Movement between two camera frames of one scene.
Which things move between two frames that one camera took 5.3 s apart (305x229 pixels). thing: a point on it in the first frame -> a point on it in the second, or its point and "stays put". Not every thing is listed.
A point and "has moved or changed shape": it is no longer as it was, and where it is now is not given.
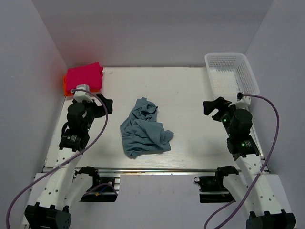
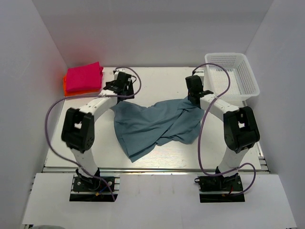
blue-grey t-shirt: x=141 y=132 has moved or changed shape
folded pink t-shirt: x=90 y=75 stays put
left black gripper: x=108 y=103 -> x=130 y=89
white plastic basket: x=229 y=73 stays put
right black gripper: x=209 y=106 -> x=189 y=93
